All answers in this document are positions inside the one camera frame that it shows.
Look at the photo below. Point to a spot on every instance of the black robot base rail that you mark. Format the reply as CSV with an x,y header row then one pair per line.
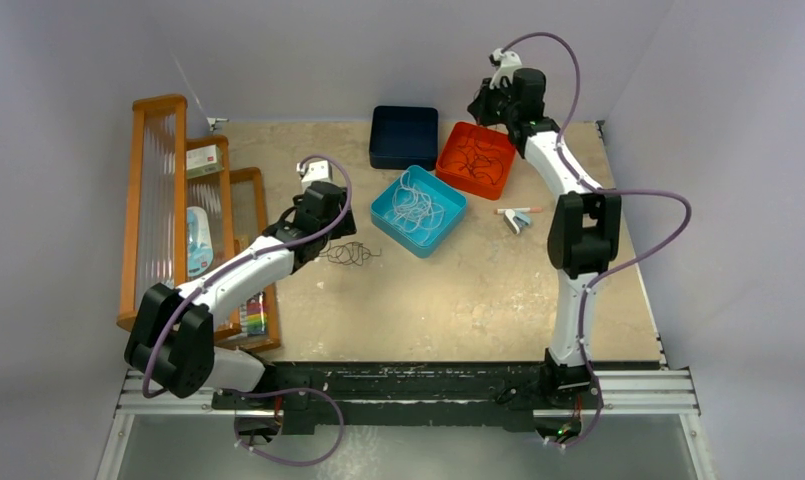
x,y
303,395

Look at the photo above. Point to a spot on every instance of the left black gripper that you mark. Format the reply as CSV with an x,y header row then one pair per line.
x,y
343,227

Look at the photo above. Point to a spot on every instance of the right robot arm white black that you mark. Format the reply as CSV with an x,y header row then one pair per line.
x,y
585,228

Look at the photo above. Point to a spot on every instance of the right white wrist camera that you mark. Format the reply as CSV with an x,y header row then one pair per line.
x,y
505,63

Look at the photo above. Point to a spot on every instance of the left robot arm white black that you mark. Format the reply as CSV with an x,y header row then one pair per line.
x,y
172,341

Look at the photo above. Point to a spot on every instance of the blue packaged item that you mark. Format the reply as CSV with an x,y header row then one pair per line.
x,y
200,253

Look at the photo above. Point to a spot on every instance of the white red small box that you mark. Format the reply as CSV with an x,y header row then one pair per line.
x,y
203,161

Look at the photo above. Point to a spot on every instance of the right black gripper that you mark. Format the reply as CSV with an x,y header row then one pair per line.
x,y
480,109

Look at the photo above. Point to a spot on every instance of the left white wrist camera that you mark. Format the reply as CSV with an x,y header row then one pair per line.
x,y
314,171

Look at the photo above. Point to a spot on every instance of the orange square bin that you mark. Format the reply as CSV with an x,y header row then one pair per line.
x,y
476,160

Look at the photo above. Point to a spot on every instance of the light blue square bin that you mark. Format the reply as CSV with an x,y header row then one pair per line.
x,y
418,211

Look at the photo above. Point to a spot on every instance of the wooden tiered shelf rack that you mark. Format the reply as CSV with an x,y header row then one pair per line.
x,y
159,193

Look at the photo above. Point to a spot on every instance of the white orange-tipped marker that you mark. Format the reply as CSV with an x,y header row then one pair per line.
x,y
499,211

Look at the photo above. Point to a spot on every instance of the dark navy square bin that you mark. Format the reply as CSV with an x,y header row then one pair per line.
x,y
403,136

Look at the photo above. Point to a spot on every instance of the rainbow coloured marker pack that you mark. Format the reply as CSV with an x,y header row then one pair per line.
x,y
253,318

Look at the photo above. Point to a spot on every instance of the white blue small clip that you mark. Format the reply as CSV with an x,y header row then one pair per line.
x,y
516,221

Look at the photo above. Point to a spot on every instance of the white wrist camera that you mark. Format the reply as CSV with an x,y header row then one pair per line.
x,y
314,171
505,63

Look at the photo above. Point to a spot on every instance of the aluminium frame rail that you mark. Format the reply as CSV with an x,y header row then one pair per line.
x,y
664,392

